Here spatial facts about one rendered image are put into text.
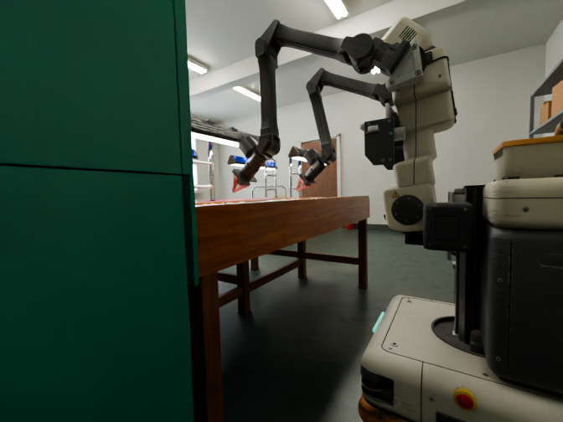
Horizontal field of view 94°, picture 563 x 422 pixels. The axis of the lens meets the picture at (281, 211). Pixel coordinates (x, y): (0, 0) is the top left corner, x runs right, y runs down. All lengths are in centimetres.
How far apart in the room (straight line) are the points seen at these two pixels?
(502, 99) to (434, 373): 533
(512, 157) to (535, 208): 21
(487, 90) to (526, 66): 55
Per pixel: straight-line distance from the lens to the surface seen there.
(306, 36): 111
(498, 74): 605
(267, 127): 102
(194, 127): 112
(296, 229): 112
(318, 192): 622
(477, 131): 581
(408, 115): 107
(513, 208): 85
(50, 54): 57
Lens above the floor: 79
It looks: 3 degrees down
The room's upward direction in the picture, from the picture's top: 2 degrees counter-clockwise
